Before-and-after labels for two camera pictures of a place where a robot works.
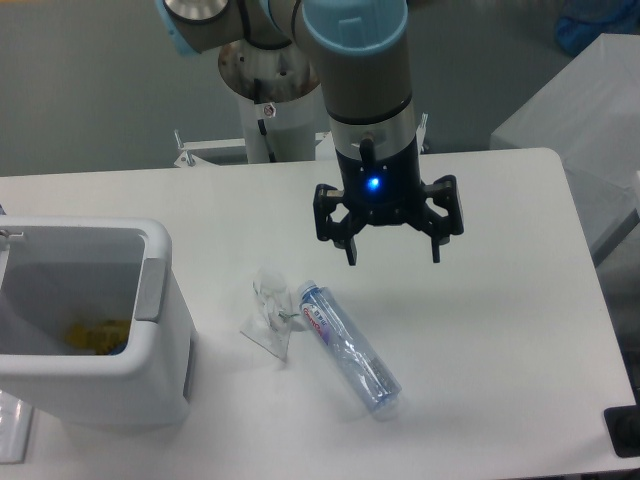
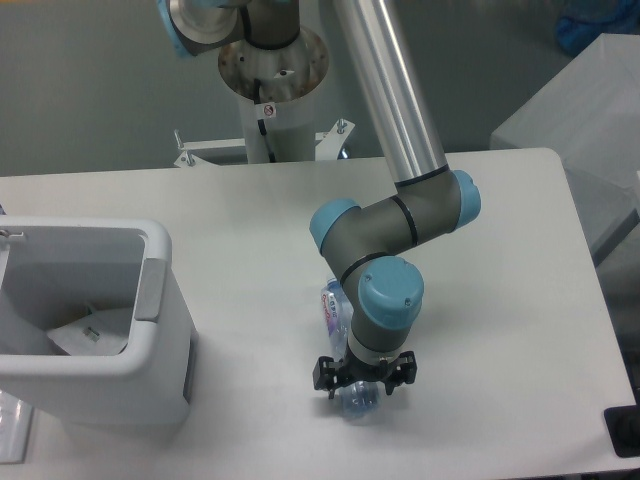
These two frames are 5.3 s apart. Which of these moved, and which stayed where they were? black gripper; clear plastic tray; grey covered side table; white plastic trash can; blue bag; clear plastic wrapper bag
Moved: clear plastic wrapper bag; black gripper
Stayed: white plastic trash can; clear plastic tray; blue bag; grey covered side table
